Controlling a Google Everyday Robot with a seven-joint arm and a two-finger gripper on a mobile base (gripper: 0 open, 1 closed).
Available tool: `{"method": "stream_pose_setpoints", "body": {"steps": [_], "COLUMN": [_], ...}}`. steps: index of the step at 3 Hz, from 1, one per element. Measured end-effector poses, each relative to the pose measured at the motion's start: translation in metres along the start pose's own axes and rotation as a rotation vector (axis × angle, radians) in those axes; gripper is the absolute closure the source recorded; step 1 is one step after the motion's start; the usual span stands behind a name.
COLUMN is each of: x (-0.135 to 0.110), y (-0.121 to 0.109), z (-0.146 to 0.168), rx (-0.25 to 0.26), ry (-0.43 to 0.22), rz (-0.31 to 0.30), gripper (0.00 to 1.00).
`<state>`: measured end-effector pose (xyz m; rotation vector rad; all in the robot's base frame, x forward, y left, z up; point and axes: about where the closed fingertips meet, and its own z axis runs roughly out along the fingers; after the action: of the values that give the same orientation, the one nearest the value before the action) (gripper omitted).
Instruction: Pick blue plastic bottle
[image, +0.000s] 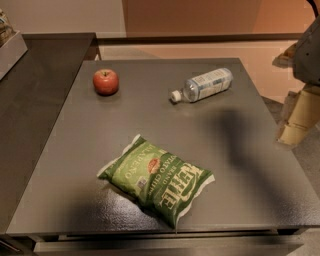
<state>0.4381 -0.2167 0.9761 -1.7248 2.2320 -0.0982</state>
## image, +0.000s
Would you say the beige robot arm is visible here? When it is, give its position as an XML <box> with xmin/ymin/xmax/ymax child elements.
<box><xmin>276</xmin><ymin>16</ymin><xmax>320</xmax><ymax>146</ymax></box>

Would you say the black cable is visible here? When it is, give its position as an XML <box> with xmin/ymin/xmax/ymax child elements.
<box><xmin>306</xmin><ymin>0</ymin><xmax>320</xmax><ymax>18</ymax></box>

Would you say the clear blue plastic water bottle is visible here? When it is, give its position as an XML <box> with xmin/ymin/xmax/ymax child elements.
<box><xmin>170</xmin><ymin>68</ymin><xmax>233</xmax><ymax>103</ymax></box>

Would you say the red apple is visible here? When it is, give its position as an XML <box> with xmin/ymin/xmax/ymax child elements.
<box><xmin>93</xmin><ymin>69</ymin><xmax>119</xmax><ymax>96</ymax></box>

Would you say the dark side table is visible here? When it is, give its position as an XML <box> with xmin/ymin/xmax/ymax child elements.
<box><xmin>0</xmin><ymin>33</ymin><xmax>96</xmax><ymax>236</ymax></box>

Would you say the grey box with items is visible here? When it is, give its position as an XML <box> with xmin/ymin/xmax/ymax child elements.
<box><xmin>0</xmin><ymin>9</ymin><xmax>28</xmax><ymax>80</ymax></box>

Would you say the green kettle chips bag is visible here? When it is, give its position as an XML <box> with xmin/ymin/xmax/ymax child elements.
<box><xmin>97</xmin><ymin>134</ymin><xmax>215</xmax><ymax>228</ymax></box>

